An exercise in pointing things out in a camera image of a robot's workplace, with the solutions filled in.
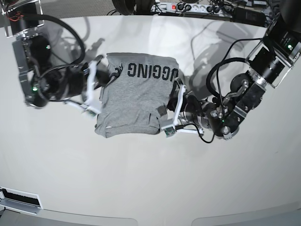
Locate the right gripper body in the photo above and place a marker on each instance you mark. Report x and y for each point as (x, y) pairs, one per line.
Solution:
(67, 81)

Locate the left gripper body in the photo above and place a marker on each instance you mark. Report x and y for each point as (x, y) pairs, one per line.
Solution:
(195, 115)

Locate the grey t-shirt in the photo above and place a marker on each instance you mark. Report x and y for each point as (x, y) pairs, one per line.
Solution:
(136, 97)

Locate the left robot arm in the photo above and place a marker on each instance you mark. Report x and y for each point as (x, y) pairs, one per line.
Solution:
(273, 57)

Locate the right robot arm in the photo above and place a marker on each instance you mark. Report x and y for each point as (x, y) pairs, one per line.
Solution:
(41, 81)

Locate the black wheel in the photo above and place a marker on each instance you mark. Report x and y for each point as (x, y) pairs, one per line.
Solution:
(133, 7)

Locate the white power strip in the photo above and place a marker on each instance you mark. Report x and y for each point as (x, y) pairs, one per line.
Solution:
(194, 8)

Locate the black power adapter box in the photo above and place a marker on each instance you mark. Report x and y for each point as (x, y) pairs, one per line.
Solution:
(246, 16)

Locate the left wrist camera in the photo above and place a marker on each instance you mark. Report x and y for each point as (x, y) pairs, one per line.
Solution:
(168, 127)

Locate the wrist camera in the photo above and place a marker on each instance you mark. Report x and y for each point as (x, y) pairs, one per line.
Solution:
(90, 113)
(168, 127)

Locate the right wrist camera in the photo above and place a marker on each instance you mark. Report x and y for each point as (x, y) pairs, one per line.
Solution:
(90, 113)

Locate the white slotted bracket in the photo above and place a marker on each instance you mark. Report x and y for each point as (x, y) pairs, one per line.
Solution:
(20, 201)

